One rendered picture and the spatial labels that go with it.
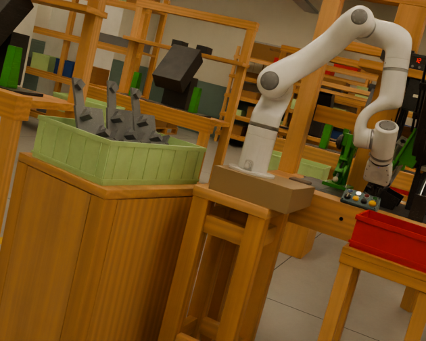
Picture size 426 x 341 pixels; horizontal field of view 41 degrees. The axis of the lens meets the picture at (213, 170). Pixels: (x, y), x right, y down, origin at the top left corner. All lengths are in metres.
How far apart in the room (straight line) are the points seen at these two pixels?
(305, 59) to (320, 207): 0.63
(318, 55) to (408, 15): 0.93
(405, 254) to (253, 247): 0.54
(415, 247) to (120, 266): 1.09
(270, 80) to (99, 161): 0.70
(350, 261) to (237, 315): 0.48
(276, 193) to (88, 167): 0.71
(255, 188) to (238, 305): 0.45
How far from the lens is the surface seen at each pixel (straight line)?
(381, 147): 2.17
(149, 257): 2.37
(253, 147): 2.20
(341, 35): 2.18
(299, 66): 2.19
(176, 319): 2.33
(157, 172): 2.31
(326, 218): 2.42
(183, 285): 2.28
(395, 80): 2.17
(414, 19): 3.02
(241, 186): 2.14
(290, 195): 2.07
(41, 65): 8.55
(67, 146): 2.23
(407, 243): 2.07
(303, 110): 3.07
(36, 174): 2.33
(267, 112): 2.20
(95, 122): 2.38
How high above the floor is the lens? 1.24
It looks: 8 degrees down
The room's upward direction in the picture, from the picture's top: 14 degrees clockwise
